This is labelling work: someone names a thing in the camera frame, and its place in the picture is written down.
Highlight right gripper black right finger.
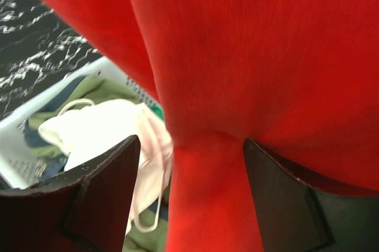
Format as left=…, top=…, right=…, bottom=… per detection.
left=243, top=138, right=378, bottom=251

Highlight olive green tank top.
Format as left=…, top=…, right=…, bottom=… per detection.
left=23, top=75, right=171, bottom=252

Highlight red tank top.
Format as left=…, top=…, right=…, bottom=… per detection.
left=43, top=0, right=378, bottom=251

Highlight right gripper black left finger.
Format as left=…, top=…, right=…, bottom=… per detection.
left=1, top=135, right=140, bottom=252

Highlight white plastic mesh basket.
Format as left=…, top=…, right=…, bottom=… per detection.
left=0, top=55, right=166, bottom=189

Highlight white tank top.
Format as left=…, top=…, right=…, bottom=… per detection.
left=38, top=98, right=174, bottom=233

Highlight navy blue tank top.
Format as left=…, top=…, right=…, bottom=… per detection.
left=23, top=76, right=86, bottom=180

